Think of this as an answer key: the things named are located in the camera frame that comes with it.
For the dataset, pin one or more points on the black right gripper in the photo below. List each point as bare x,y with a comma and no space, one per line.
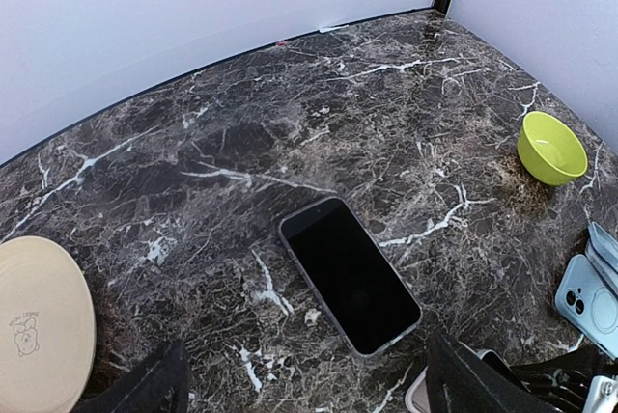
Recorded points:
584,380

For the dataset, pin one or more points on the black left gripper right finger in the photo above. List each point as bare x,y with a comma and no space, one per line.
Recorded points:
458,381

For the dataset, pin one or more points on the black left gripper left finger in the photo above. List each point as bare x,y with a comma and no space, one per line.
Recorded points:
159,383

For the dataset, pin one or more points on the purple-edged black phone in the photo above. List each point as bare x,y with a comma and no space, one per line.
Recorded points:
357,286

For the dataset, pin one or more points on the pink phone case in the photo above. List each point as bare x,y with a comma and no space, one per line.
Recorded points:
416,397

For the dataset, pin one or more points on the grey-blue phone case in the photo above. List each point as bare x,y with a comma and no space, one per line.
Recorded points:
601,251

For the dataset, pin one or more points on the light blue phone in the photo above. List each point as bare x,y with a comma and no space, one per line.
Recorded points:
588,304

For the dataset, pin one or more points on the beige ceramic plate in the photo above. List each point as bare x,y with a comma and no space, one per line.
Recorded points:
48,327

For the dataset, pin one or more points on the lime green bowl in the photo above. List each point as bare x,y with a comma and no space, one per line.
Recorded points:
549,151

